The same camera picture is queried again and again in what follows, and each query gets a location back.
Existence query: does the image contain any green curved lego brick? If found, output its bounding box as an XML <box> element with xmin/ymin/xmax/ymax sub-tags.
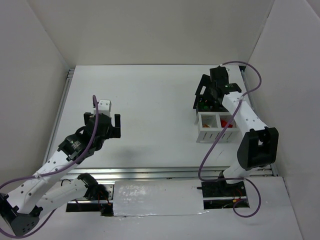
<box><xmin>198</xmin><ymin>102</ymin><xmax>211</xmax><ymax>112</ymax></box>

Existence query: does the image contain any red curved lego brick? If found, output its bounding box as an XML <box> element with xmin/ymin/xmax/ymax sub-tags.
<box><xmin>220</xmin><ymin>119</ymin><xmax>233</xmax><ymax>128</ymax></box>

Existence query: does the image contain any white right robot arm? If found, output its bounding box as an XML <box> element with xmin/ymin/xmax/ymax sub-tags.
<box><xmin>200</xmin><ymin>64</ymin><xmax>279</xmax><ymax>185</ymax></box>

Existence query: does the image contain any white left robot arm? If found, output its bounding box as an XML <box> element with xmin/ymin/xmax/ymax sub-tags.
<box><xmin>0</xmin><ymin>112</ymin><xmax>121</xmax><ymax>239</ymax></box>

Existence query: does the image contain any black slotted container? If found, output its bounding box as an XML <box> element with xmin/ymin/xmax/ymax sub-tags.
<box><xmin>192</xmin><ymin>94</ymin><xmax>228</xmax><ymax>113</ymax></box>

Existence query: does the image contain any white slotted container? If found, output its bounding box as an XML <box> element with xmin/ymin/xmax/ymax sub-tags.
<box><xmin>195</xmin><ymin>112</ymin><xmax>241</xmax><ymax>143</ymax></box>

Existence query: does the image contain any white taped cover panel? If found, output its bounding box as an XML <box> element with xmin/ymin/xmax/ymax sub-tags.
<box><xmin>113</xmin><ymin>179</ymin><xmax>206</xmax><ymax>217</ymax></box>

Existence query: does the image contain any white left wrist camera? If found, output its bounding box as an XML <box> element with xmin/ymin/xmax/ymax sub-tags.
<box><xmin>93</xmin><ymin>99</ymin><xmax>112</xmax><ymax>117</ymax></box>

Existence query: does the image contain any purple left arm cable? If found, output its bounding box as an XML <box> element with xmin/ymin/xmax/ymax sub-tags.
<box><xmin>0</xmin><ymin>94</ymin><xmax>101</xmax><ymax>237</ymax></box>

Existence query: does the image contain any aluminium front rail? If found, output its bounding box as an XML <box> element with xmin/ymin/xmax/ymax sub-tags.
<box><xmin>61</xmin><ymin>166</ymin><xmax>274</xmax><ymax>181</ymax></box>

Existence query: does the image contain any aluminium rail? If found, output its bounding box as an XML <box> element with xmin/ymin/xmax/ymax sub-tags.
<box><xmin>61</xmin><ymin>166</ymin><xmax>274</xmax><ymax>181</ymax></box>
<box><xmin>47</xmin><ymin>68</ymin><xmax>75</xmax><ymax>151</ymax></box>

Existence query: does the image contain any aluminium left side rail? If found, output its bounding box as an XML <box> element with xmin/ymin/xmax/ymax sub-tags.
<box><xmin>47</xmin><ymin>68</ymin><xmax>75</xmax><ymax>151</ymax></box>

